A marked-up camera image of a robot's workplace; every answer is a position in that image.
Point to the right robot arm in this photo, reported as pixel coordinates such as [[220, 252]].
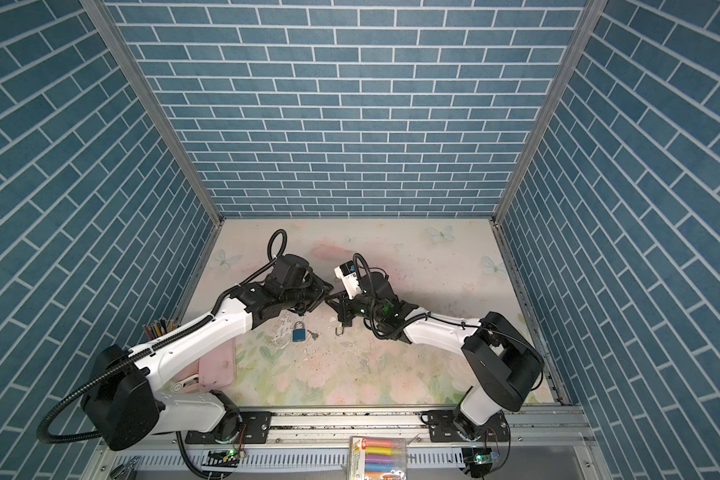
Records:
[[506, 366]]

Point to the blue padlock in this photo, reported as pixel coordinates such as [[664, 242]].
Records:
[[299, 332]]

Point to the pink pencil case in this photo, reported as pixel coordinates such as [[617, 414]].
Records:
[[213, 371]]

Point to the highlighter marker pack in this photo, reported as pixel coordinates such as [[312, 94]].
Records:
[[377, 458]]

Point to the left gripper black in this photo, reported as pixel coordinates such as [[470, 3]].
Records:
[[319, 288]]

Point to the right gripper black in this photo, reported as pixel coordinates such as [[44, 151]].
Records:
[[343, 308]]

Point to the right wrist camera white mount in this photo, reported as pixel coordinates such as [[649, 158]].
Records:
[[347, 274]]

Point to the aluminium rail frame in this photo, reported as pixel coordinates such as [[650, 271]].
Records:
[[546, 441]]

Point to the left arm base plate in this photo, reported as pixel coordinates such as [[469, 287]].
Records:
[[247, 427]]

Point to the pink pencil cup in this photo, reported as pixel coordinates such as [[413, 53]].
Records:
[[159, 328]]

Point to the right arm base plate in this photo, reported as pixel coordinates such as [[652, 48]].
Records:
[[452, 426]]

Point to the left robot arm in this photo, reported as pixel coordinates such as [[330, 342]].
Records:
[[131, 393]]

